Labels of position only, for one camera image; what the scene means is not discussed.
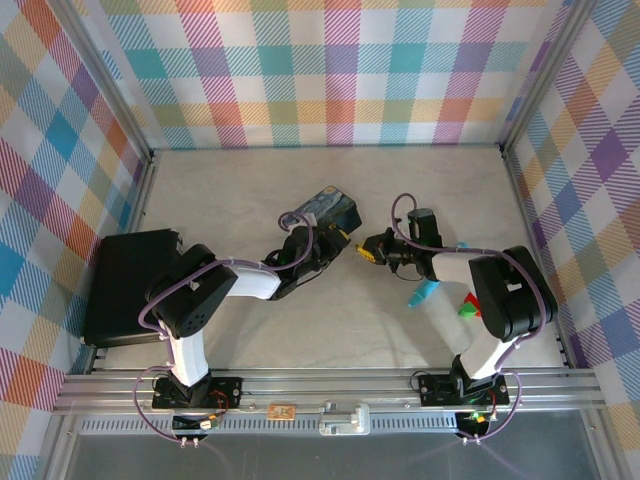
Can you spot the aluminium side rail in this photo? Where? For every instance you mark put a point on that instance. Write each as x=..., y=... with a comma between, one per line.
x=524, y=210

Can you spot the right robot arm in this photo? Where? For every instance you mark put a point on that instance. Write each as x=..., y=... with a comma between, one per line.
x=510, y=295

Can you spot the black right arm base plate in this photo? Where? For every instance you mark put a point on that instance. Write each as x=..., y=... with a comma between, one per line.
x=435, y=390

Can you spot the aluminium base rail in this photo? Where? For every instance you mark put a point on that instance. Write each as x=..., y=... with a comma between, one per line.
x=325, y=387

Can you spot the yellow white power connector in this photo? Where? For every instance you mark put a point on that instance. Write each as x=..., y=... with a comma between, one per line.
x=209, y=424

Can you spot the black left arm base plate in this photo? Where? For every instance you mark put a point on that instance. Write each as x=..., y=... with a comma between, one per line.
x=225, y=387

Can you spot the perforated metal strip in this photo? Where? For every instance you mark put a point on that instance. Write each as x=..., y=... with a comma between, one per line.
x=260, y=425

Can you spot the orange power connector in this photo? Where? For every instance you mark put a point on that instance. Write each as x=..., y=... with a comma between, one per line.
x=479, y=419

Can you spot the silver clamp bracket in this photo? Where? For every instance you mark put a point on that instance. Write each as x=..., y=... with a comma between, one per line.
x=345, y=422

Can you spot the small orange circuit board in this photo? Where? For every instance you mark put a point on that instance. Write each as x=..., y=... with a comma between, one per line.
x=281, y=411

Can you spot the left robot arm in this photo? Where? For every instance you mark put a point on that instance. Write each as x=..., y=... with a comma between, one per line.
x=195, y=295

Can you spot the starry night tin box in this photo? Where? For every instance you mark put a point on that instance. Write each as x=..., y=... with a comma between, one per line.
x=325, y=205

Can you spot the aluminium corner post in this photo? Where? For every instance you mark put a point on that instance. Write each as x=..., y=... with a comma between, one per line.
x=114, y=85
x=543, y=75

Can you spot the black box on left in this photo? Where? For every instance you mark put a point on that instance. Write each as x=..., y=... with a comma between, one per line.
x=142, y=195

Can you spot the black case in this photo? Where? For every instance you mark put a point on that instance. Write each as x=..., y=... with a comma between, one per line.
x=120, y=280

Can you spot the blue marker pen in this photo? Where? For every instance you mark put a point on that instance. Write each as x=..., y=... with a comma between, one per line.
x=420, y=296

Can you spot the red and green block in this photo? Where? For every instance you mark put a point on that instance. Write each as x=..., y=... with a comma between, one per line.
x=469, y=312

